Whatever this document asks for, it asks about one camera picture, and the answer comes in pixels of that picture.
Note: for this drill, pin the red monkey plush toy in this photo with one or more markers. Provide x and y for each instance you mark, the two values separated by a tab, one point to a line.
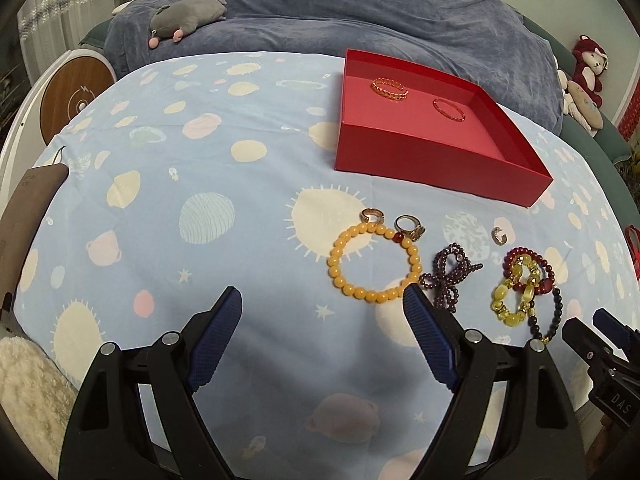
591	63

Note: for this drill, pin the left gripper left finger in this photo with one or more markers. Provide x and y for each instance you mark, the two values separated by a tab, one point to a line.
179	364

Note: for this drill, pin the grey mole plush toy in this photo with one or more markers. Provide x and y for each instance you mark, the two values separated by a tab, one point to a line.
177	20

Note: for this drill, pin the white sheer curtain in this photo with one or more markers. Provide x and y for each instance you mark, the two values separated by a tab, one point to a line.
49	28

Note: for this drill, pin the red cardboard box tray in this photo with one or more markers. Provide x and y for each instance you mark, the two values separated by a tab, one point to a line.
487	155

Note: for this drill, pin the blue-grey velvet blanket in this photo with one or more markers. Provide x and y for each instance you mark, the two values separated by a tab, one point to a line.
483	41

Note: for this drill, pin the beige plush toy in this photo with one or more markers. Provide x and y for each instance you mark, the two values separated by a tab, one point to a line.
579	106

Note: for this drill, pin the brown leather pouch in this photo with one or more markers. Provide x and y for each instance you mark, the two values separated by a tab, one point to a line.
20	222

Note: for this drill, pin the gold ring red stone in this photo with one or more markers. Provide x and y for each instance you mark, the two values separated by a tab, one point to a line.
409	226

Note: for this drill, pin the red tote bag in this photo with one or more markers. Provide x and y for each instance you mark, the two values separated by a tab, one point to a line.
632	237

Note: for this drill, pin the planet print bed sheet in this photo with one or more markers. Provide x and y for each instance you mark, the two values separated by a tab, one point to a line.
192	175

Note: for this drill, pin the red decorative hanging banner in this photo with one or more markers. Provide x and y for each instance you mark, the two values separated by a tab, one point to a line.
630	120

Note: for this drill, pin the round wooden side table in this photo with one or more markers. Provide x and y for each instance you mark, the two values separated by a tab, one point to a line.
68	86

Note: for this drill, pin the gold hoop earring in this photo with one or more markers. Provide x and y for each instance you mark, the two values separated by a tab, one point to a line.
372	215
498	236

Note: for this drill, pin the rose gold bangle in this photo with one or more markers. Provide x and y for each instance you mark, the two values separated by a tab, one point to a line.
449	110

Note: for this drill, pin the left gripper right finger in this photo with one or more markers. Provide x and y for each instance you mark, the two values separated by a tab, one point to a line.
465	361

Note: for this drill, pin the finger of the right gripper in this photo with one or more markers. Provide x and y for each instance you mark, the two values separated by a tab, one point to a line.
622	336
592	349

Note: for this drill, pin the cream fluffy rug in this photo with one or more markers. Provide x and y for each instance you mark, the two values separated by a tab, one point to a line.
37	398

